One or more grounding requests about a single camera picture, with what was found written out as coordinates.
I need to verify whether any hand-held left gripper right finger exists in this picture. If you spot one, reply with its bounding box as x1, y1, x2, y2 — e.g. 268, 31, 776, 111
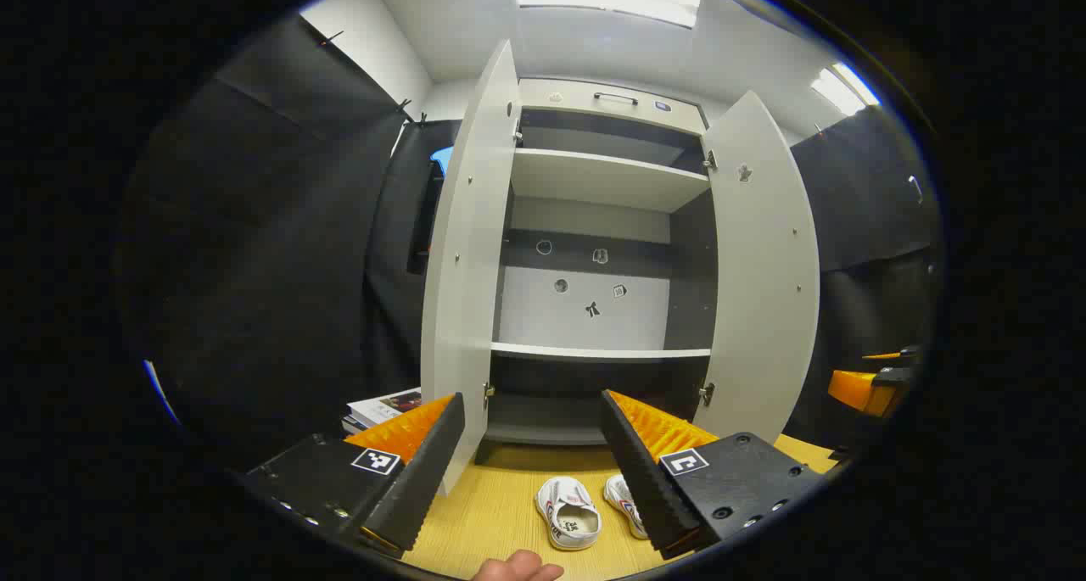
600, 388, 828, 561

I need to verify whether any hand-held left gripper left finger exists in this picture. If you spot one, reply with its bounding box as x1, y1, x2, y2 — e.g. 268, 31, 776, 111
242, 392, 466, 556

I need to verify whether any white shoe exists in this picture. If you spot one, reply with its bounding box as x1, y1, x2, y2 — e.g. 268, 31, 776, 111
535, 477, 603, 552
604, 473, 650, 539

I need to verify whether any grey shoe cabinet door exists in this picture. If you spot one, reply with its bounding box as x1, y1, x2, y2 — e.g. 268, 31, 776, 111
420, 40, 523, 497
691, 89, 821, 444

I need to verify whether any grey shoe cabinet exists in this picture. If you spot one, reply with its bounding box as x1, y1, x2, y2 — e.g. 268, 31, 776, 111
475, 76, 718, 467

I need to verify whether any grey cabinet drawer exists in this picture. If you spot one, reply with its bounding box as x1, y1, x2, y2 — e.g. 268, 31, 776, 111
518, 78, 708, 137

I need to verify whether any stack of books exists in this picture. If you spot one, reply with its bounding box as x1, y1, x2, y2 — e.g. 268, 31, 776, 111
342, 388, 425, 436

